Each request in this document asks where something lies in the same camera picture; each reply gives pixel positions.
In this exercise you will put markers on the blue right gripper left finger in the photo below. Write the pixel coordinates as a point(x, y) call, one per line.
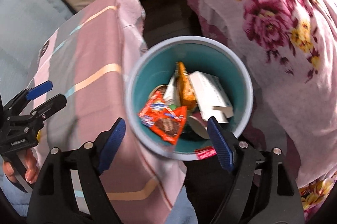
point(108, 143)

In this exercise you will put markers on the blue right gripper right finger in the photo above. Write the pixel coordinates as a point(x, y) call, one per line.
point(223, 147)

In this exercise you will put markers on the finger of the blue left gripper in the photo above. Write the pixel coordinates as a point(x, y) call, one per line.
point(39, 90)
point(50, 107)

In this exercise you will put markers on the white paper box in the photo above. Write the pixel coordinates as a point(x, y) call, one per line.
point(211, 97)

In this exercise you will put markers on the orange cake wrapper bag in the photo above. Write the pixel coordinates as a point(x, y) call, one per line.
point(185, 89)

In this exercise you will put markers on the orange snack wrapper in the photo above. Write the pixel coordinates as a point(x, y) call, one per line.
point(163, 121)

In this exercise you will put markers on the white paper tissue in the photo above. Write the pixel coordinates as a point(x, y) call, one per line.
point(171, 95)

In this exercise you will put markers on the pink paper cup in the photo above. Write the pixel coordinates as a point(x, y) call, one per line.
point(198, 125)

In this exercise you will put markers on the teal white trash bin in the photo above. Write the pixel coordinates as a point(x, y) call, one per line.
point(199, 54)

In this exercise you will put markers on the pink grey striped pillow cloth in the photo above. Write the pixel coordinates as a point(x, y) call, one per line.
point(89, 60)

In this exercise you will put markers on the brown round paper lid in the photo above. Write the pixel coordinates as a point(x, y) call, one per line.
point(161, 89)

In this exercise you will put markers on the light blue curtain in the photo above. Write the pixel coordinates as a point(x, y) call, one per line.
point(25, 26)

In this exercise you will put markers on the pink floral bed quilt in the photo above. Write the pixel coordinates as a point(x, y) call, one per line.
point(289, 49)

